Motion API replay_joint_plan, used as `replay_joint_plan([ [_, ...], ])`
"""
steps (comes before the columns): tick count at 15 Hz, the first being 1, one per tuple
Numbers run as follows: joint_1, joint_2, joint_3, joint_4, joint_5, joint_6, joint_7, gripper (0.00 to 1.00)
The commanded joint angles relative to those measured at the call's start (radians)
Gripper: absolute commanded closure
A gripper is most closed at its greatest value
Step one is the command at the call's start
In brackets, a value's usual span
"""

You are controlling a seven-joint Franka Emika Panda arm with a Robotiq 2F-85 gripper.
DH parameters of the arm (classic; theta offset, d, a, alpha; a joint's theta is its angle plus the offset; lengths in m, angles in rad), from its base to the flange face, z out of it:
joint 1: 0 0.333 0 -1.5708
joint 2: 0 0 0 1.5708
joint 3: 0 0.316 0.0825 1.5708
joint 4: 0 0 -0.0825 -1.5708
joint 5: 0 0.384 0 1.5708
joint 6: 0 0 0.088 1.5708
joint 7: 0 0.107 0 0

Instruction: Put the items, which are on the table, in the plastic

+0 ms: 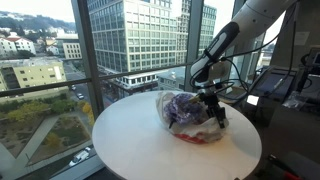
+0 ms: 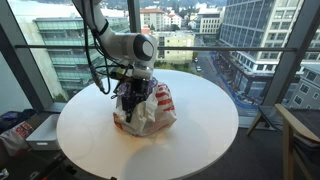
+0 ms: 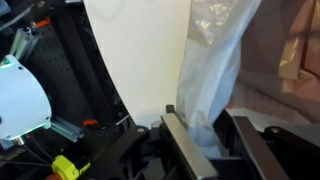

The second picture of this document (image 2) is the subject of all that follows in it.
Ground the red white floor bag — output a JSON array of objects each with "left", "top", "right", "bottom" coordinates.
[{"left": 0, "top": 121, "right": 34, "bottom": 158}]

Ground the wooden chair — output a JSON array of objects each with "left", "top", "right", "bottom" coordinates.
[{"left": 246, "top": 103, "right": 320, "bottom": 180}]

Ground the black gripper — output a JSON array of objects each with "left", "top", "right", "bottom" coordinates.
[{"left": 121, "top": 77, "right": 149, "bottom": 124}]

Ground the dark backpack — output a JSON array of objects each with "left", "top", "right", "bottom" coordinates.
[{"left": 0, "top": 108, "right": 38, "bottom": 134}]

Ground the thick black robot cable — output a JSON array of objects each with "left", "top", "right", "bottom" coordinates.
[{"left": 80, "top": 0, "right": 112, "bottom": 95}]

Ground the white storage box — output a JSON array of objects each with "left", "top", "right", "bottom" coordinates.
[{"left": 25, "top": 113, "right": 62, "bottom": 151}]

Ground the horizontal window rail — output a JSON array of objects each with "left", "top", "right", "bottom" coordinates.
[{"left": 14, "top": 44, "right": 320, "bottom": 53}]

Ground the white red plastic bag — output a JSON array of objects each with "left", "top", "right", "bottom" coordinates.
[{"left": 112, "top": 79, "right": 178, "bottom": 138}]

